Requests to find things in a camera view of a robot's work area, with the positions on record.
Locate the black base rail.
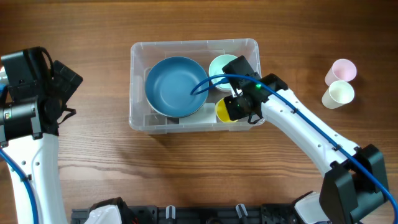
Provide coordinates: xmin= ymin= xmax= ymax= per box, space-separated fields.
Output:
xmin=70 ymin=197 xmax=312 ymax=224

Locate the dark blue bowl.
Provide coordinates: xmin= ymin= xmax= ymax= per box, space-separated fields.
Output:
xmin=144 ymin=56 xmax=210 ymax=118

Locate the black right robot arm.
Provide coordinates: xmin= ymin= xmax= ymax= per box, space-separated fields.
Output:
xmin=221 ymin=56 xmax=397 ymax=223

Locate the light blue small bowl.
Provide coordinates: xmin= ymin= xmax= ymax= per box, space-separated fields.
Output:
xmin=215 ymin=83 xmax=232 ymax=92

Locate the pink plastic cup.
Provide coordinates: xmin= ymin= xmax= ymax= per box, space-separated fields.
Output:
xmin=325 ymin=58 xmax=357 ymax=86

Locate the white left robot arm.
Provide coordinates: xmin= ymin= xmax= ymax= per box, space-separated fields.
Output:
xmin=1 ymin=47 xmax=83 ymax=223

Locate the mint green small bowl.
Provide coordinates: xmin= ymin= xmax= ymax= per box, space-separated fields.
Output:
xmin=208 ymin=54 xmax=237 ymax=77

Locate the yellow plastic cup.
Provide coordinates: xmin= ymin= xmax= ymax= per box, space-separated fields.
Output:
xmin=215 ymin=98 xmax=236 ymax=123

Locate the clear plastic storage bin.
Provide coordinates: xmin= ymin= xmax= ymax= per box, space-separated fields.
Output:
xmin=129 ymin=39 xmax=261 ymax=134

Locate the cream plastic cup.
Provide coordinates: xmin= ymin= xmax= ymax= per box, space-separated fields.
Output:
xmin=322 ymin=80 xmax=355 ymax=109

